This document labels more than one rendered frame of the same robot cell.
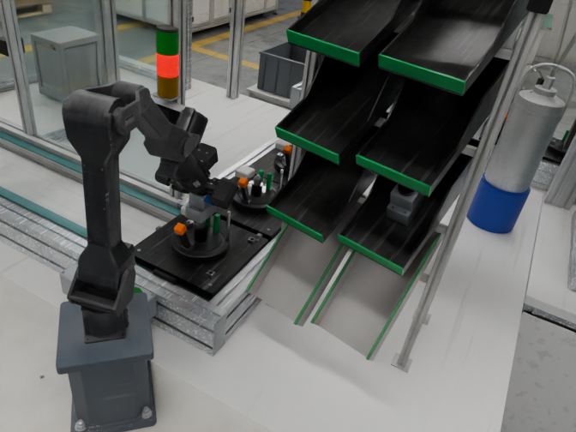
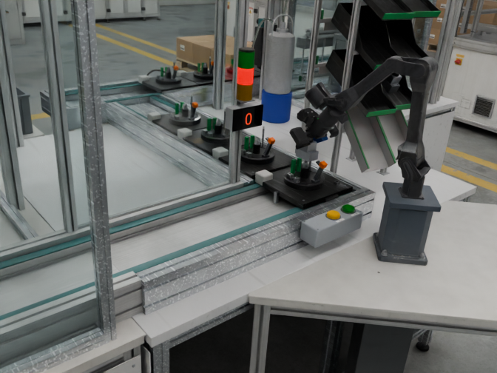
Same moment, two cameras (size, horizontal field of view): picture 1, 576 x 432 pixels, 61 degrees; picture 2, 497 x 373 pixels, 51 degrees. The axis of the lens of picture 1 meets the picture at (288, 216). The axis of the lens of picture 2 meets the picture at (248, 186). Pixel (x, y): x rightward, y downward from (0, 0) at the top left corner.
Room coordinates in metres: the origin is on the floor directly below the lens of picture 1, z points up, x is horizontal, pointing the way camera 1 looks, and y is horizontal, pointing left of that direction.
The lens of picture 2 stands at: (0.39, 1.75, 1.73)
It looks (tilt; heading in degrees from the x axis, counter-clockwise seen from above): 26 degrees down; 296
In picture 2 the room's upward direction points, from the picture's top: 4 degrees clockwise
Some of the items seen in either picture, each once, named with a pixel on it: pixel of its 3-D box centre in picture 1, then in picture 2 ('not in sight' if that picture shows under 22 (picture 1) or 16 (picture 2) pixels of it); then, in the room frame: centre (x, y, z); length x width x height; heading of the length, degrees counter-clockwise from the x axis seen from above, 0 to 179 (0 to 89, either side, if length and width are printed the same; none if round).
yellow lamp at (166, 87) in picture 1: (167, 84); (244, 91); (1.11, 0.33, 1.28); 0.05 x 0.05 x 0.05
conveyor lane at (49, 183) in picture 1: (114, 216); (229, 217); (1.07, 0.46, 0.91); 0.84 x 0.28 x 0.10; 67
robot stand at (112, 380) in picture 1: (110, 365); (404, 223); (0.56, 0.28, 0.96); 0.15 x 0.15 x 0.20; 22
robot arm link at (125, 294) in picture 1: (99, 285); (415, 166); (0.57, 0.28, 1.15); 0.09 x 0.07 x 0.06; 81
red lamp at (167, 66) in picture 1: (167, 63); (245, 75); (1.11, 0.33, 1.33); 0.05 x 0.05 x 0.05
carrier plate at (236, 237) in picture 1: (200, 248); (303, 183); (0.93, 0.20, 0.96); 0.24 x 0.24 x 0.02; 67
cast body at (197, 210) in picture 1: (204, 200); (305, 146); (0.94, 0.19, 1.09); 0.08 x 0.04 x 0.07; 157
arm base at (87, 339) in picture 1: (105, 314); (413, 184); (0.56, 0.27, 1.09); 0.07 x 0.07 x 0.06; 22
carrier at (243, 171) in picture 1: (256, 187); (257, 146); (1.16, 0.10, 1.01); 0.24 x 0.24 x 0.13; 67
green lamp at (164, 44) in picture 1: (167, 41); (246, 58); (1.11, 0.33, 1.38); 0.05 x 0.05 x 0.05
